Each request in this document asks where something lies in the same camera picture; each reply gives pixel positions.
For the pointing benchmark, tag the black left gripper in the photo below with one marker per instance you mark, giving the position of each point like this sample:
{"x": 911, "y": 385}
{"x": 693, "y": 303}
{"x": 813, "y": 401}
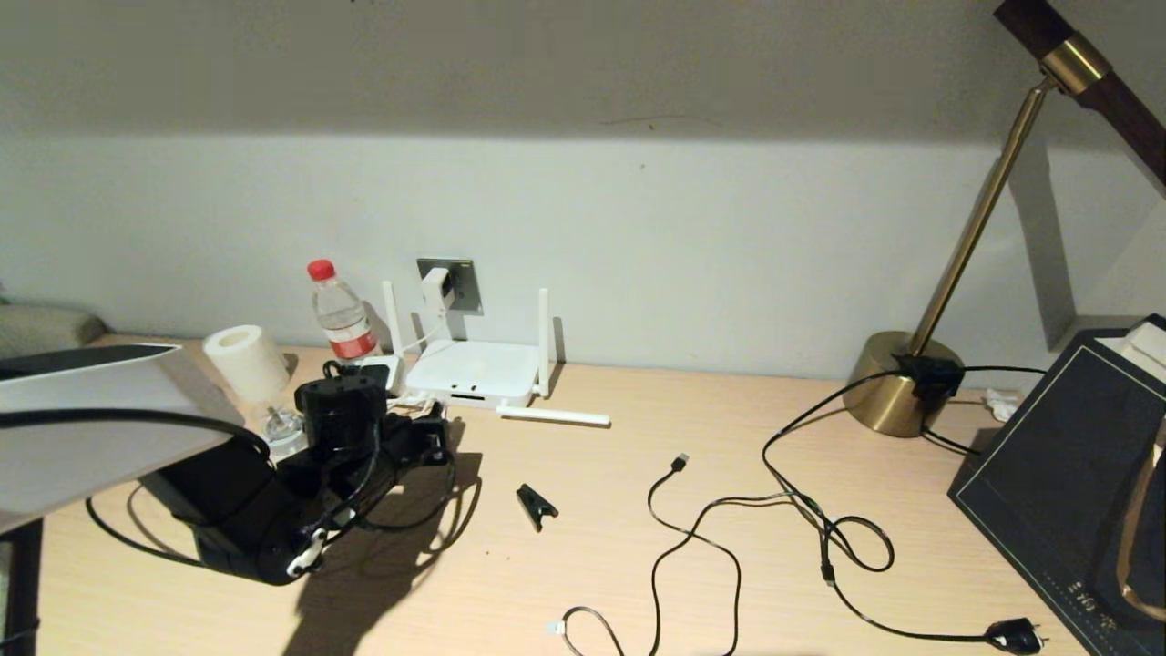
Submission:
{"x": 419, "y": 442}

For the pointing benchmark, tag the white power adapter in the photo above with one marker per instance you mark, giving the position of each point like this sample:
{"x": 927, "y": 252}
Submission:
{"x": 437, "y": 287}

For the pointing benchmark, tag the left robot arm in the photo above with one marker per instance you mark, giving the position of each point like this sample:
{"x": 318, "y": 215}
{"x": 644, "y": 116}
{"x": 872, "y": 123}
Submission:
{"x": 91, "y": 428}

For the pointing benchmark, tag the white router with antennas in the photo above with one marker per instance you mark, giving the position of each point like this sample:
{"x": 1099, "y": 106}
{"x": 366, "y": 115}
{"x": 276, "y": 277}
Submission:
{"x": 474, "y": 369}

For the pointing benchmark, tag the clear water bottle red cap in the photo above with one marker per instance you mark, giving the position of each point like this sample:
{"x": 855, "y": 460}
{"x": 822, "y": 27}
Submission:
{"x": 344, "y": 319}

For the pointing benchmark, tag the small black clip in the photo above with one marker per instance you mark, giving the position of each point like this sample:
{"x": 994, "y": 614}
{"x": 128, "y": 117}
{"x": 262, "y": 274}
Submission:
{"x": 536, "y": 503}

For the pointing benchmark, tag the small round white clear gadget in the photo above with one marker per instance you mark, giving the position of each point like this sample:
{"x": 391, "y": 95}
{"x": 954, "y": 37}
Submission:
{"x": 284, "y": 428}

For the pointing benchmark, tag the white toilet paper roll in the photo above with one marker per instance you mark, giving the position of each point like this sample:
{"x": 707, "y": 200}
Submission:
{"x": 244, "y": 360}

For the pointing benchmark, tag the grey cushion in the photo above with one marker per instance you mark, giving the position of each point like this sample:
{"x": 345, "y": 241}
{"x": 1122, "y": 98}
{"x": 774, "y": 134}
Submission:
{"x": 46, "y": 326}

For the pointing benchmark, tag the brass desk lamp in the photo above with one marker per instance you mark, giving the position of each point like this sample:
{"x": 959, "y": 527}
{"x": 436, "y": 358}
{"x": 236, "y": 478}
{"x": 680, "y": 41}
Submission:
{"x": 879, "y": 401}

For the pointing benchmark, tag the dark gift bag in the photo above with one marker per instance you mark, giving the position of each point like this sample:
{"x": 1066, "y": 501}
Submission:
{"x": 1048, "y": 456}

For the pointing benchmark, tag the white box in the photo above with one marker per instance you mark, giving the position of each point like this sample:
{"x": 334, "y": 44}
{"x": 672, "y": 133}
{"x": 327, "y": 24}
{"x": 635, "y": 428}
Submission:
{"x": 1139, "y": 351}

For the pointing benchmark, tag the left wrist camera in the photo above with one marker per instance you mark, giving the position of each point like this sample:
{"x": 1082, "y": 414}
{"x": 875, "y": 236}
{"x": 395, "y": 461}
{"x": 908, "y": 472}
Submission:
{"x": 383, "y": 374}

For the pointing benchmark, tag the grey wall power socket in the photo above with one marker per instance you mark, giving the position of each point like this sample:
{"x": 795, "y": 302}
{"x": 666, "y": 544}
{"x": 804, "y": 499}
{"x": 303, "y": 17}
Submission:
{"x": 465, "y": 282}

